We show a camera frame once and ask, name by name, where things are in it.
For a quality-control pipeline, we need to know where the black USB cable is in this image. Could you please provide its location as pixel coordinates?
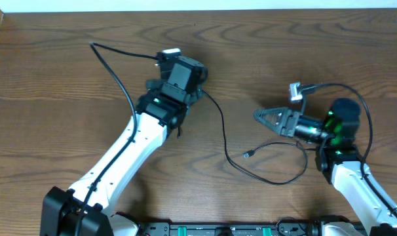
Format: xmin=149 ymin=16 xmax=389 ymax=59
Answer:
xmin=177 ymin=90 xmax=309 ymax=186

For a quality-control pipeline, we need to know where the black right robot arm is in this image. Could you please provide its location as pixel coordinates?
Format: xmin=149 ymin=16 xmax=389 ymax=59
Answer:
xmin=254 ymin=98 xmax=397 ymax=235

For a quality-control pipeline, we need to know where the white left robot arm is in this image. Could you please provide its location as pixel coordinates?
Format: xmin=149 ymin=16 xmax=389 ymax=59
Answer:
xmin=40 ymin=80 xmax=203 ymax=235

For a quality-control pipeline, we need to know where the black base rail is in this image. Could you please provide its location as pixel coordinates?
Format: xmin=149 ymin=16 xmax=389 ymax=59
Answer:
xmin=136 ymin=219 xmax=322 ymax=236

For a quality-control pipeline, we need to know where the left camera cable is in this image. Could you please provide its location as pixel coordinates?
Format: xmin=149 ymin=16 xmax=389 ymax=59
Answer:
xmin=73 ymin=41 xmax=160 ymax=236

